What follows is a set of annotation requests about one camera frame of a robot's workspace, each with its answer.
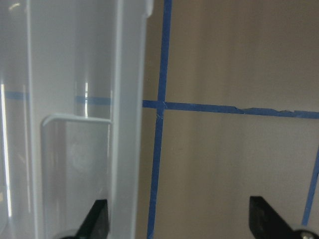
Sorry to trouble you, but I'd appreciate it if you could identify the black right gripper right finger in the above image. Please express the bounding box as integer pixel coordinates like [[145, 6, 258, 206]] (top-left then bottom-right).
[[249, 196, 299, 239]]

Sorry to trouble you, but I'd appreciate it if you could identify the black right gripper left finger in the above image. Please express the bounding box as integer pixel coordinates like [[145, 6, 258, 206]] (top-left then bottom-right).
[[75, 199, 109, 239]]

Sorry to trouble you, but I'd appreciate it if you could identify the clear plastic box lid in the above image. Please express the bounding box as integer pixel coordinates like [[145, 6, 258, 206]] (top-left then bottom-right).
[[0, 0, 154, 239]]

